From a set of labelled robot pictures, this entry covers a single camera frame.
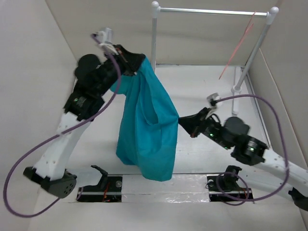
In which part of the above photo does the white clothes rack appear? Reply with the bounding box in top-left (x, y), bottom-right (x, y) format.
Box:
top-left (151, 1), bottom-right (280, 115)

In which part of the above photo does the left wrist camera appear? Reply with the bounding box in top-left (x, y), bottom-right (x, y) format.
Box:
top-left (92, 27), bottom-right (117, 54)

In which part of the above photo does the purple cable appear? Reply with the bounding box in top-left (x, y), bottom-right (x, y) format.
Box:
top-left (211, 94), bottom-right (290, 205)
top-left (3, 33), bottom-right (123, 218)

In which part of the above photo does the teal t shirt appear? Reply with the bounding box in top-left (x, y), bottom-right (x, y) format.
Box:
top-left (110, 58), bottom-right (179, 181)

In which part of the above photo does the pink wire hanger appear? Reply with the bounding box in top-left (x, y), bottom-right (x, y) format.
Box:
top-left (218, 11), bottom-right (256, 80)

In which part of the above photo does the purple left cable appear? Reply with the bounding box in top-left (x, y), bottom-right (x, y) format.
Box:
top-left (3, 33), bottom-right (123, 218)

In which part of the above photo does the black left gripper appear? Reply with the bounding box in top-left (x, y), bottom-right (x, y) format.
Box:
top-left (99, 45), bottom-right (147, 95)

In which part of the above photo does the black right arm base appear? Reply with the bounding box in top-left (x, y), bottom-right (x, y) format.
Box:
top-left (205, 165), bottom-right (253, 205)

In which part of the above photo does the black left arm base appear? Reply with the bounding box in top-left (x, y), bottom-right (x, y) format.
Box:
top-left (76, 165), bottom-right (123, 203)

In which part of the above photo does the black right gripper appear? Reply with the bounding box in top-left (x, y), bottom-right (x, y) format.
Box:
top-left (176, 106), bottom-right (231, 149)

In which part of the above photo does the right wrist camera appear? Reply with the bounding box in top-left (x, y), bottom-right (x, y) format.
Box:
top-left (206, 92), bottom-right (222, 112)

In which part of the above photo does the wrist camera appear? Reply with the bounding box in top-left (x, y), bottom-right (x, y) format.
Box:
top-left (206, 92), bottom-right (222, 112)
top-left (92, 27), bottom-right (117, 54)

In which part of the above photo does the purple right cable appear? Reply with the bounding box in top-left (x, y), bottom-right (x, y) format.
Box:
top-left (211, 94), bottom-right (290, 205)

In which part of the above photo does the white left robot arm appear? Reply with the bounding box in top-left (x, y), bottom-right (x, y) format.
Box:
top-left (24, 45), bottom-right (146, 198)

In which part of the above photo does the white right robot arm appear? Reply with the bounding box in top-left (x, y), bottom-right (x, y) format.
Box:
top-left (179, 107), bottom-right (308, 210)

